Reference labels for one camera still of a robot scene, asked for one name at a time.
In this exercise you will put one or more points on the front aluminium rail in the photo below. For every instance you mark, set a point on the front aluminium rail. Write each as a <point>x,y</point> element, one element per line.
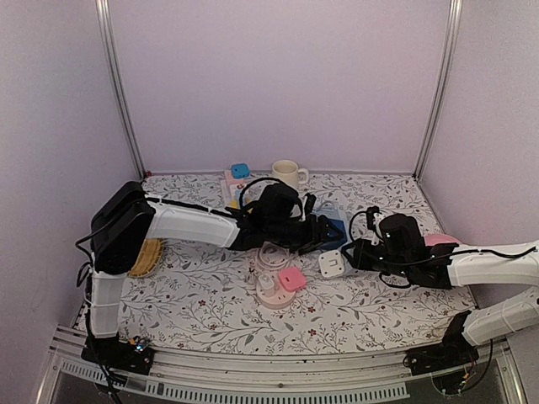
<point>190,376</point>

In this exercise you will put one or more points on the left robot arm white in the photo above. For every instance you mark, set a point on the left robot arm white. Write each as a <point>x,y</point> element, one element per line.
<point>131,216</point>

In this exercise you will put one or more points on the light blue small adapter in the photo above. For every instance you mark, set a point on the light blue small adapter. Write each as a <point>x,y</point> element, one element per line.
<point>240,170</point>

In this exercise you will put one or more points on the small white usb charger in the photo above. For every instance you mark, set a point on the small white usb charger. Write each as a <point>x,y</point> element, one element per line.
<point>266,282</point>

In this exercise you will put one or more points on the aluminium frame post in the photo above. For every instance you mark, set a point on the aluminium frame post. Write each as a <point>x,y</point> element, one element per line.
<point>447,57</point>
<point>108,41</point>

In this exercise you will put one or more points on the pink round power strip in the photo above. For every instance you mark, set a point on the pink round power strip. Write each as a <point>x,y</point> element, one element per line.
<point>279,300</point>

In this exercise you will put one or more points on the white square plug adapter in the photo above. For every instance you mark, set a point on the white square plug adapter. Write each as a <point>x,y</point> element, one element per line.
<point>331,264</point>

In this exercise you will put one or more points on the cream ceramic mug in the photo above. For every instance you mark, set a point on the cream ceramic mug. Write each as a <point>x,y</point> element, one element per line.
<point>290,173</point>

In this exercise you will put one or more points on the aluminium frame post left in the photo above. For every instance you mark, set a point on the aluminium frame post left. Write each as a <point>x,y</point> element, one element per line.
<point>108,41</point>

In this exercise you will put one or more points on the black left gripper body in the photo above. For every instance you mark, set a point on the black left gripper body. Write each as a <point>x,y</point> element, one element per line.
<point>280,232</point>

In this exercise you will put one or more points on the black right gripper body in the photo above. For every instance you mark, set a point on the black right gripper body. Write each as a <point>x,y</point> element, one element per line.
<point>395,263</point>

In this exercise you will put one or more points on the pink square plug adapter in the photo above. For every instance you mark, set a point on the pink square plug adapter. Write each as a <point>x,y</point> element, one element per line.
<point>292,279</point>

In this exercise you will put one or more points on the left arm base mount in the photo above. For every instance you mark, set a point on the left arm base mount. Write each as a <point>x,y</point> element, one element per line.
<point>135,356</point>

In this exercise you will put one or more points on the aluminium frame post right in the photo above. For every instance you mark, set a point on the aluminium frame post right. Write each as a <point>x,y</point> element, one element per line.
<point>447,57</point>

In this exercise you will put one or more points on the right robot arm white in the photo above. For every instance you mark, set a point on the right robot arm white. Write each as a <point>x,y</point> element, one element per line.
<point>514,266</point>

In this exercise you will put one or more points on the white colourful power strip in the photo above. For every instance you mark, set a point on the white colourful power strip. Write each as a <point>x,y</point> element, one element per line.
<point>232,188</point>

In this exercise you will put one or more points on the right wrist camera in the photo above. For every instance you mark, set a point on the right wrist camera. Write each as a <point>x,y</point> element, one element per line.
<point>373,215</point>

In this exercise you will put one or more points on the dark blue cube socket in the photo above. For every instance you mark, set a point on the dark blue cube socket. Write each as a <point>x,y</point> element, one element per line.
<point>337,233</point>

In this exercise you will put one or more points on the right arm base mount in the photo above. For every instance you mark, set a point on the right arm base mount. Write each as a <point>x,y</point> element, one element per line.
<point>453,350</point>

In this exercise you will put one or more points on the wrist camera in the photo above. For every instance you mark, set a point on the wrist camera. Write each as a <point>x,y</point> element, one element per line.
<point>308,203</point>
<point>373,215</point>

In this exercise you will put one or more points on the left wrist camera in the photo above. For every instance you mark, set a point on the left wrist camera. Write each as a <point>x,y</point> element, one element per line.
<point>308,203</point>

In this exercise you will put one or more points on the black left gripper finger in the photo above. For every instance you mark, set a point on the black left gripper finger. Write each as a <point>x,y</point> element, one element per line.
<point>325,220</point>
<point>306,247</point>

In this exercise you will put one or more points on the yellow woven basket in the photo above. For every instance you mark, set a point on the yellow woven basket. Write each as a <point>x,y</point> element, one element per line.
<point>148,258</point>

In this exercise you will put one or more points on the pink round plate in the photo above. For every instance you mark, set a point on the pink round plate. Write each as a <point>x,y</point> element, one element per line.
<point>439,238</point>

